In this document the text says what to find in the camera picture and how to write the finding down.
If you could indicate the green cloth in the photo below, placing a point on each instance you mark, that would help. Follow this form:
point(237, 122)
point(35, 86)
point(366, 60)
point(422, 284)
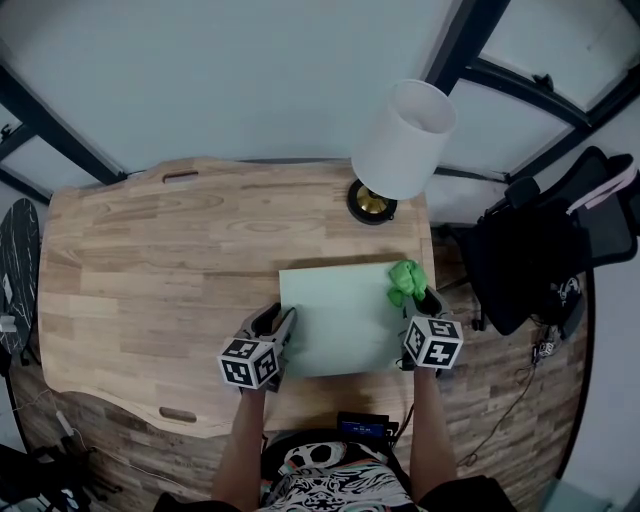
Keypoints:
point(405, 280)

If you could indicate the white shade brass table lamp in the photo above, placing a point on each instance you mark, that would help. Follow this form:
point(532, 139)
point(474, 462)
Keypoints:
point(400, 145)

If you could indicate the small black white floor device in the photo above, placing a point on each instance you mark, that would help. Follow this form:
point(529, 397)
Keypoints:
point(545, 349)

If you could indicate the person's left forearm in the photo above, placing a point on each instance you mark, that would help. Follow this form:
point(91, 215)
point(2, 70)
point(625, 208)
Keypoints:
point(242, 440)

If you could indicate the black floor equipment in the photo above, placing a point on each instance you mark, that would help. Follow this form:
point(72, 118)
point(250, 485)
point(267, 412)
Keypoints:
point(40, 480)

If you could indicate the black window latch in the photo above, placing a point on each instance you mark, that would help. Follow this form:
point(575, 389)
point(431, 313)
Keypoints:
point(5, 132)
point(544, 81)

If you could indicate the small white card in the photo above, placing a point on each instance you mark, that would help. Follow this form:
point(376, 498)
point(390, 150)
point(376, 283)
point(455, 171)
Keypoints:
point(7, 287)

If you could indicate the white power adapter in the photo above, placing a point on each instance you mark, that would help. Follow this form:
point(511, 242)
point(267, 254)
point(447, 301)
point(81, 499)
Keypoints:
point(64, 424)

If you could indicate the black office chair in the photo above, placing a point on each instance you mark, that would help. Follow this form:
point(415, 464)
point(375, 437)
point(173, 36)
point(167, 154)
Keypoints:
point(525, 260)

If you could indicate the black bag with white print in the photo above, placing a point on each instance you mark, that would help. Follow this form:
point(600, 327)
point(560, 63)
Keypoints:
point(562, 300)

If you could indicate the person's black printed shirt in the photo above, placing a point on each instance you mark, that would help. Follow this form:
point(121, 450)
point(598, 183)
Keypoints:
point(335, 480)

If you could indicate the round black marble table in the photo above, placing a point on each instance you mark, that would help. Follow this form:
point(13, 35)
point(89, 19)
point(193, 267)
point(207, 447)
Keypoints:
point(20, 260)

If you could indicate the person's right forearm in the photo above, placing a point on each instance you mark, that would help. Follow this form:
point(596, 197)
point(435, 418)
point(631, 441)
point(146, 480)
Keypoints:
point(432, 425)

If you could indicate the small white box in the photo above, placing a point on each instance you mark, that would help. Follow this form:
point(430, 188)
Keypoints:
point(5, 324)

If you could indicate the small black screen device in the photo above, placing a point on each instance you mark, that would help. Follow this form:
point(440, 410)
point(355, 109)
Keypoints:
point(362, 426)

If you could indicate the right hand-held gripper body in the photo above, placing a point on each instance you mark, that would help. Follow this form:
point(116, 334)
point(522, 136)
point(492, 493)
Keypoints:
point(432, 342)

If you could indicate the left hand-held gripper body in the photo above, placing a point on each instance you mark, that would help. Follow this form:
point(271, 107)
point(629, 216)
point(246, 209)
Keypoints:
point(247, 362)

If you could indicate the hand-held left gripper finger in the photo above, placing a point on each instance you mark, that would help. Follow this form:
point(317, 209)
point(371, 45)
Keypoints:
point(286, 330)
point(250, 327)

